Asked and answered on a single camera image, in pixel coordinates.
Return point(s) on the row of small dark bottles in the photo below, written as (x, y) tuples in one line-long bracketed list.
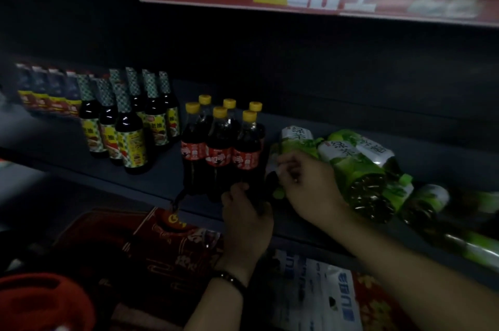
[(46, 100)]

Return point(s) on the stack of white blue packets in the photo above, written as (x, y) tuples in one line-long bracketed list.
[(323, 295)]

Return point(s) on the person's right forearm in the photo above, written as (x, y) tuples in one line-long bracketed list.
[(409, 264)]

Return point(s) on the cluster of checked-neck sauce bottles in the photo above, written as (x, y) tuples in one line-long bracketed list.
[(132, 147)]

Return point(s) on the pile of green tea bottles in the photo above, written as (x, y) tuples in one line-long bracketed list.
[(362, 174)]

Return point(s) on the person's right hand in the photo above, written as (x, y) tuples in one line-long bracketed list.
[(312, 190)]

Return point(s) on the person's left hand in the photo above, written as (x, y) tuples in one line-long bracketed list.
[(249, 237)]

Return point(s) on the dark grey metal shelf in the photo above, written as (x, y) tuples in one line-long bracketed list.
[(163, 178)]

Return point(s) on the red gold-flower packet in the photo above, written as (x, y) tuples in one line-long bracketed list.
[(374, 303)]

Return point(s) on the red plastic basket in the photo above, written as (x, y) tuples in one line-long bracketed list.
[(43, 303)]

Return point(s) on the green-cap tea bottle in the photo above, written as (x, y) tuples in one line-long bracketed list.
[(275, 165)]

